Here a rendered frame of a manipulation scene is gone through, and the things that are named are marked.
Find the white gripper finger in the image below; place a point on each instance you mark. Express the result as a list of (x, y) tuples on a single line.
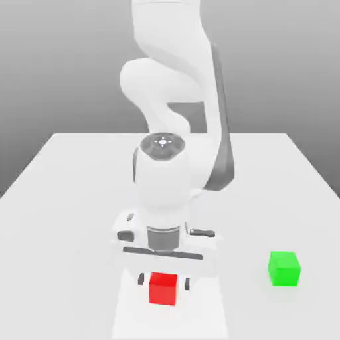
[(141, 279), (187, 283)]

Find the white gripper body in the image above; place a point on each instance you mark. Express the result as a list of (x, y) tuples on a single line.
[(164, 264)]

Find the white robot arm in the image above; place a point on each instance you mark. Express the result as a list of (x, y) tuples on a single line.
[(162, 186)]

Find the small red cube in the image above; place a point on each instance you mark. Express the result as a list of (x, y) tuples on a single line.
[(162, 289)]

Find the small green cube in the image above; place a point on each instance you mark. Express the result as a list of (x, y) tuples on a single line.
[(284, 269)]

